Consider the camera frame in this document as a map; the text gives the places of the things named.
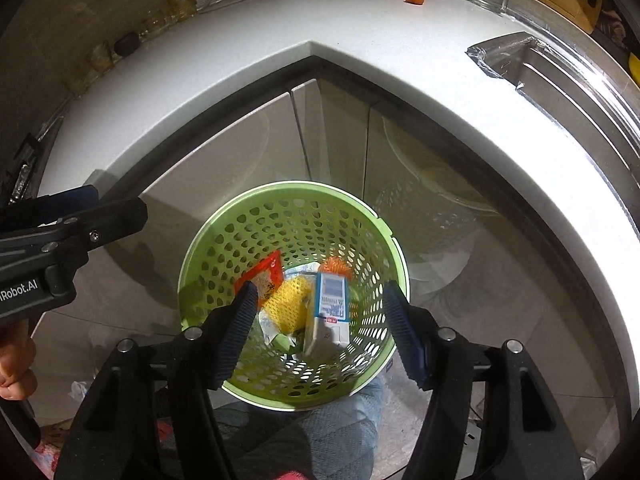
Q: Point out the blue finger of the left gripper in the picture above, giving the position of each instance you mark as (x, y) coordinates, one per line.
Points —
(49, 208)
(86, 224)

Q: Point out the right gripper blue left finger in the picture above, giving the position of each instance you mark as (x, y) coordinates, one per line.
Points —
(231, 328)

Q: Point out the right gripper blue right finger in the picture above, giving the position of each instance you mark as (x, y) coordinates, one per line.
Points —
(410, 347)

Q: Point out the red snack packet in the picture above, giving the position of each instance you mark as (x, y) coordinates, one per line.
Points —
(267, 276)

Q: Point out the yellow foam fruit net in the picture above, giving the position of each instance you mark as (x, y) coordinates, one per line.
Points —
(287, 307)

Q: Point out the small blue white carton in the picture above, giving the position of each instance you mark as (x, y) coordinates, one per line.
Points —
(327, 330)

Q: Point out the orange foam fruit net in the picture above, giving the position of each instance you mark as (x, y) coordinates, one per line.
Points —
(336, 265)

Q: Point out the green perforated trash basket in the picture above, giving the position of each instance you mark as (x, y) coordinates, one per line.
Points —
(319, 258)

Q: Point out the person left hand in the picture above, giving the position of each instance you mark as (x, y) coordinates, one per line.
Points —
(17, 354)

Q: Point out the dark round jar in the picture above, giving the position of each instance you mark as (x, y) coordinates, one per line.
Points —
(127, 45)

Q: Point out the amber glass teapot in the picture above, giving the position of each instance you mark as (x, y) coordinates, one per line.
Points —
(155, 22)

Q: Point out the stainless steel sink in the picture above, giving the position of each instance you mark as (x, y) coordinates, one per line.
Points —
(574, 97)

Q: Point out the yellow bowl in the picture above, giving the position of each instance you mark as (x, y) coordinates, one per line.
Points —
(634, 68)

